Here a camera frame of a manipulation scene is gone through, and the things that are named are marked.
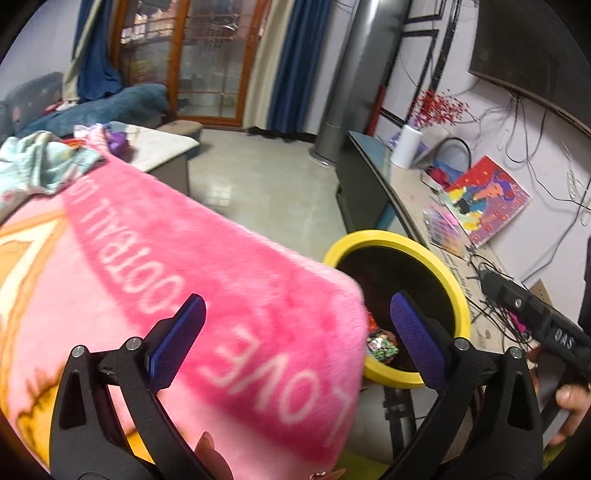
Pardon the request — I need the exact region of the light blue printed quilt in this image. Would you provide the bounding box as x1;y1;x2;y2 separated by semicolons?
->
0;131;109;204

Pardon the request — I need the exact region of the grey coffee table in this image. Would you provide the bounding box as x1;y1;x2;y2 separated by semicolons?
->
111;121;204;195

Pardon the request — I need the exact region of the black wall television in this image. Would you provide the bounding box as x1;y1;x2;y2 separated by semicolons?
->
468;0;591;132

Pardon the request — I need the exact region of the silver tower air conditioner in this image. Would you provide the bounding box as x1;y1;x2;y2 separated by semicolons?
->
308;0;411;167

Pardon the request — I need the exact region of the colourful painting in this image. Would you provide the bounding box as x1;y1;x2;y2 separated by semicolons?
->
444;156;532;247

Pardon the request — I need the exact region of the glass topped television stand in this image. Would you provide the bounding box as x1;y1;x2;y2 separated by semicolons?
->
335;130;555;462

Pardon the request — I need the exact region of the dark printed snack wrapper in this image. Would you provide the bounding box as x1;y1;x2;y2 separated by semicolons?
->
366;328;400;365

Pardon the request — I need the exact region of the person's right hand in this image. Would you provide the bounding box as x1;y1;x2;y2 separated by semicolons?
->
549;384;591;448

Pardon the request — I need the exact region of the blue sofa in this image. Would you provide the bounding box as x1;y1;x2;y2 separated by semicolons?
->
0;71;169;139

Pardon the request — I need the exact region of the person's left hand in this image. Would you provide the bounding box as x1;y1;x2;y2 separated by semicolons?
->
194;431;234;480

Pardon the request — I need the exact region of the wooden sliding glass door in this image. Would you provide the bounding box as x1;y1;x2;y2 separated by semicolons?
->
108;0;273;127

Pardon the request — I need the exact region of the basket with black handle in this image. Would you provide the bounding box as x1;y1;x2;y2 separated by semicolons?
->
422;137;472;185

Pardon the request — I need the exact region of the black cable tangle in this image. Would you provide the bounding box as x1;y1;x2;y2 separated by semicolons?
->
462;247;532;344

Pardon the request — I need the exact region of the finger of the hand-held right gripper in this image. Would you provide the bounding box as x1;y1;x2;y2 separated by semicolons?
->
480;270;532;320

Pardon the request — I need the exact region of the yellow rimmed trash bin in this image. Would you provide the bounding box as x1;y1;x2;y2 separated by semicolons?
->
322;229;472;391

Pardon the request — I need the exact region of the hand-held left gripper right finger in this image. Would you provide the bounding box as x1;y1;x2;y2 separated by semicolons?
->
381;292;546;480

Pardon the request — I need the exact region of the white vase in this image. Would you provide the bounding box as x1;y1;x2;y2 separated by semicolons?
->
391;124;423;169

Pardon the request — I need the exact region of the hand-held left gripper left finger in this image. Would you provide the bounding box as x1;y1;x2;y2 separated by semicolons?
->
48;293;218;480

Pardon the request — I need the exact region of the pink printed blanket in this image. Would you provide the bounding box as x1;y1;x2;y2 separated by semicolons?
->
0;124;370;480

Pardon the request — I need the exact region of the box of coloured pens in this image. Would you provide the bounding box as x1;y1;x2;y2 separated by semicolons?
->
422;208;467;257

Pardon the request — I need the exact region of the bundle of wall cables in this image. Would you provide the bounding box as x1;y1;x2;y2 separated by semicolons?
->
471;90;591;259

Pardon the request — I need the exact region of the blue and beige curtain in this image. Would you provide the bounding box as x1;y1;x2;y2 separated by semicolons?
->
242;0;340;134
62;0;125;104

